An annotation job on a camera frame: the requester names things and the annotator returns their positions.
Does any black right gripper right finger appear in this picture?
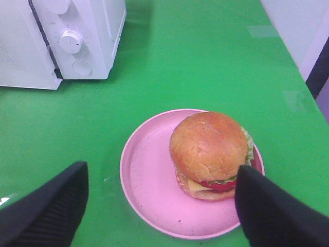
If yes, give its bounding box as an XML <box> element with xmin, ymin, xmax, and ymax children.
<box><xmin>235</xmin><ymin>165</ymin><xmax>328</xmax><ymax>246</ymax></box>

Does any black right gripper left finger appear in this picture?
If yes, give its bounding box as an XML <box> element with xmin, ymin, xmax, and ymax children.
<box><xmin>1</xmin><ymin>161</ymin><xmax>88</xmax><ymax>246</ymax></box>

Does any burger with lettuce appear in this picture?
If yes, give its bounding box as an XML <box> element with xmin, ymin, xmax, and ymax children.
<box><xmin>169</xmin><ymin>112</ymin><xmax>254</xmax><ymax>201</ymax></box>

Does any pink round plate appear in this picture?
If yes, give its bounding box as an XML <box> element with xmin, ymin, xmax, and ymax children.
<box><xmin>120</xmin><ymin>109</ymin><xmax>265</xmax><ymax>239</ymax></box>

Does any white microwave door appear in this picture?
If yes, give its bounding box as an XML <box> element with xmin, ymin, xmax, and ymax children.
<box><xmin>1</xmin><ymin>1</ymin><xmax>62</xmax><ymax>90</ymax></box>

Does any white microwave knob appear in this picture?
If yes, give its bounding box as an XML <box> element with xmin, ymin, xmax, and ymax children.
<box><xmin>59</xmin><ymin>30</ymin><xmax>83</xmax><ymax>54</ymax></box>
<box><xmin>45</xmin><ymin>0</ymin><xmax>71</xmax><ymax>15</ymax></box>

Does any white microwave oven body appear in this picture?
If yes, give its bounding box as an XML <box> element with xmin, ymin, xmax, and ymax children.
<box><xmin>32</xmin><ymin>1</ymin><xmax>126</xmax><ymax>80</ymax></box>

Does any white panel right of table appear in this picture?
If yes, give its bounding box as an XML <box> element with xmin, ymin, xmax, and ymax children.
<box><xmin>259</xmin><ymin>0</ymin><xmax>329</xmax><ymax>100</ymax></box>

